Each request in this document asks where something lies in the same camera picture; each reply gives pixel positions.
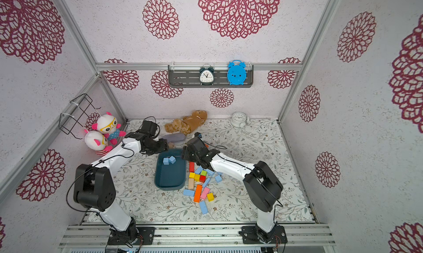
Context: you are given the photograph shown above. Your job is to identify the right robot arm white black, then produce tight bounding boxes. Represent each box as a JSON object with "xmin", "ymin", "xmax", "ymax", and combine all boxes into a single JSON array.
[{"xmin": 182, "ymin": 136, "xmax": 283, "ymax": 236}]

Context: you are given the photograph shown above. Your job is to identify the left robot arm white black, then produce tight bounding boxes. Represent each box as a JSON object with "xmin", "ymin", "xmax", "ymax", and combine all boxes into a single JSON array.
[{"xmin": 73, "ymin": 120, "xmax": 168, "ymax": 244}]

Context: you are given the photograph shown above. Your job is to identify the red rectangular block lower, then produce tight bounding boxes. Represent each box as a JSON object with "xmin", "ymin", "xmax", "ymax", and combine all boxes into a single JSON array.
[{"xmin": 189, "ymin": 162, "xmax": 195, "ymax": 173}]

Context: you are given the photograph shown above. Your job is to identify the grey fabric glasses case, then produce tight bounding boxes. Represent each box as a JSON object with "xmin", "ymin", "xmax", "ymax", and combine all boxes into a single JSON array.
[{"xmin": 162, "ymin": 132, "xmax": 186, "ymax": 143}]

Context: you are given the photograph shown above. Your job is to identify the light blue rectangular block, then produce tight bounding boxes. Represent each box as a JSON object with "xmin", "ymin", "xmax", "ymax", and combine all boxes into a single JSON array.
[{"xmin": 195, "ymin": 167, "xmax": 203, "ymax": 175}]

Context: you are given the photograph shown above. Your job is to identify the brown teddy bear plush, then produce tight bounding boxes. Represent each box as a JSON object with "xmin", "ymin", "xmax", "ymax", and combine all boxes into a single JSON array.
[{"xmin": 165, "ymin": 110, "xmax": 208, "ymax": 135}]

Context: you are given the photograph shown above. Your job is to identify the long natural wooden block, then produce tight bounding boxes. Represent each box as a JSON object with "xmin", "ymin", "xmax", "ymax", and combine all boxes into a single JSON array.
[{"xmin": 188, "ymin": 178, "xmax": 195, "ymax": 190}]

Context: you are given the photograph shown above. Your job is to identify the light blue narrow block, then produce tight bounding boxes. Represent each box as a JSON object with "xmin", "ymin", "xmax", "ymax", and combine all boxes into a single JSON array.
[{"xmin": 202, "ymin": 178, "xmax": 211, "ymax": 188}]

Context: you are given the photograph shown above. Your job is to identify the dark teal plastic bin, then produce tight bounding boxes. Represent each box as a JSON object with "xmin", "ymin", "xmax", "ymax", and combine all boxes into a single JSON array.
[{"xmin": 154, "ymin": 148, "xmax": 187, "ymax": 191}]

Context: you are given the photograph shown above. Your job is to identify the light blue block bottom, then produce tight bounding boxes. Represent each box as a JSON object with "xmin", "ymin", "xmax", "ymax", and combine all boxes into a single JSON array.
[{"xmin": 215, "ymin": 174, "xmax": 223, "ymax": 183}]

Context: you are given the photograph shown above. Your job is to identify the long orange block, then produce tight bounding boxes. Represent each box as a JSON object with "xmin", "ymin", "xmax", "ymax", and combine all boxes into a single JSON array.
[{"xmin": 193, "ymin": 184, "xmax": 202, "ymax": 203}]

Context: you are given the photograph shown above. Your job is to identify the pink block lower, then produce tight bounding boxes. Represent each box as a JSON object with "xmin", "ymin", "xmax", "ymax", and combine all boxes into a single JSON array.
[{"xmin": 200, "ymin": 188, "xmax": 210, "ymax": 200}]

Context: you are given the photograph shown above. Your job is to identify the light blue block left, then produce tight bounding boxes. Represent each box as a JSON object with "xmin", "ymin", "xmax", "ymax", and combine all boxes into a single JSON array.
[{"xmin": 183, "ymin": 189, "xmax": 195, "ymax": 197}]

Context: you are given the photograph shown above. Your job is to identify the white owl plush yellow glasses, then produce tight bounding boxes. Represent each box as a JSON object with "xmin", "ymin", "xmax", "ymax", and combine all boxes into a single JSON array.
[{"xmin": 91, "ymin": 112, "xmax": 126, "ymax": 145}]

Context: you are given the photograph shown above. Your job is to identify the yellow cube far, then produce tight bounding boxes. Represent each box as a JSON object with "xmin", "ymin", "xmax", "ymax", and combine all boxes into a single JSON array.
[{"xmin": 207, "ymin": 193, "xmax": 215, "ymax": 202}]

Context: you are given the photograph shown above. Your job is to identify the white alarm clock on table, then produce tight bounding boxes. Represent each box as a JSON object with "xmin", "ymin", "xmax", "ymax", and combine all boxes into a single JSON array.
[{"xmin": 230, "ymin": 112, "xmax": 251, "ymax": 128}]

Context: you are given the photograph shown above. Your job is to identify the white plush striped legs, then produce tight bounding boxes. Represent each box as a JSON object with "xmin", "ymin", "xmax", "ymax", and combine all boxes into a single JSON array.
[{"xmin": 84, "ymin": 129, "xmax": 117, "ymax": 157}]

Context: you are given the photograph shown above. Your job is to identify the light blue block far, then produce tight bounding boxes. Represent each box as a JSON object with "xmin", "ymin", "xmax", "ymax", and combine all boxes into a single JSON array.
[{"xmin": 199, "ymin": 201, "xmax": 209, "ymax": 214}]

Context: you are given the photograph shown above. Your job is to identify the dark green alarm clock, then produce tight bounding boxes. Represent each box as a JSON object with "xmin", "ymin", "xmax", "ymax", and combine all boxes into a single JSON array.
[{"xmin": 199, "ymin": 67, "xmax": 215, "ymax": 86}]

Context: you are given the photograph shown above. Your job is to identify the blue alarm clock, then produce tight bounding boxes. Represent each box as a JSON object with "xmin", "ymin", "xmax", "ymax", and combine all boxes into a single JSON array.
[{"xmin": 227, "ymin": 60, "xmax": 247, "ymax": 86}]

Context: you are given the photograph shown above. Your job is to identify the grey wall shelf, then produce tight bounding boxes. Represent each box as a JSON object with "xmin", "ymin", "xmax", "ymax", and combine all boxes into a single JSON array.
[{"xmin": 167, "ymin": 64, "xmax": 254, "ymax": 88}]

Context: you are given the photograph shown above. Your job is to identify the black wire wall basket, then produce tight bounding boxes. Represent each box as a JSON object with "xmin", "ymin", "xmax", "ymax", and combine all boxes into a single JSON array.
[{"xmin": 58, "ymin": 93, "xmax": 101, "ymax": 140}]

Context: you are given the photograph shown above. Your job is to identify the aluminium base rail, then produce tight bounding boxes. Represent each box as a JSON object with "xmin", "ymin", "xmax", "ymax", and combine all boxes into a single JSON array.
[{"xmin": 58, "ymin": 223, "xmax": 336, "ymax": 249}]

